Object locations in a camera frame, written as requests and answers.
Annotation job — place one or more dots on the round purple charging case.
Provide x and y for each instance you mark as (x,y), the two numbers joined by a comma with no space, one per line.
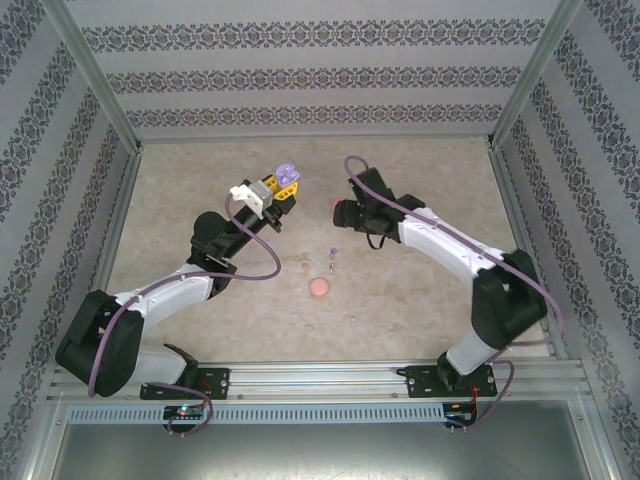
(287,173)

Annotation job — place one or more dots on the rectangular coral charging case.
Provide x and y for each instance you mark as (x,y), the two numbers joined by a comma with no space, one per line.
(341,202)

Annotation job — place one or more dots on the round pink charging case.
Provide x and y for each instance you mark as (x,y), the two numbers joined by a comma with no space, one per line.
(319,287)

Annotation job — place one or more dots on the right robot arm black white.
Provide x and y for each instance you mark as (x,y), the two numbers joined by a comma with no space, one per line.
(505,300)

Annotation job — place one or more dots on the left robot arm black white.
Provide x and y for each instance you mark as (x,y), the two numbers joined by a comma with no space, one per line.
(100,340)

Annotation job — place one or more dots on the small circuit board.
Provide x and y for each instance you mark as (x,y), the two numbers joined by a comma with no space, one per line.
(182,412)
(460,417)

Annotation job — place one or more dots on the grey metal panel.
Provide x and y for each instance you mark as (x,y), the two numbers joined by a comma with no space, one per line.
(320,455)

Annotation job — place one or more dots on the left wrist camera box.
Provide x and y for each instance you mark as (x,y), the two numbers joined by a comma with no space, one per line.
(242,194)

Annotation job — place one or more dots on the aluminium table side rail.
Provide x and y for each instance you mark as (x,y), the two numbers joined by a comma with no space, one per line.
(511,200)
(110,250)

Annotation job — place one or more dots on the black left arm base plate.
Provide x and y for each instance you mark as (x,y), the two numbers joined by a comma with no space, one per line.
(217,382)

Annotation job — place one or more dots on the aluminium mounting rail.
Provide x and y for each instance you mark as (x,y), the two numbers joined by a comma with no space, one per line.
(320,380)

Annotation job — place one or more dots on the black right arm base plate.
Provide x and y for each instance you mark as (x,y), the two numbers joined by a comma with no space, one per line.
(417,382)

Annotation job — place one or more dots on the aluminium frame post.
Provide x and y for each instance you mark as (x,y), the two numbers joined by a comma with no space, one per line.
(532,75)
(100,75)

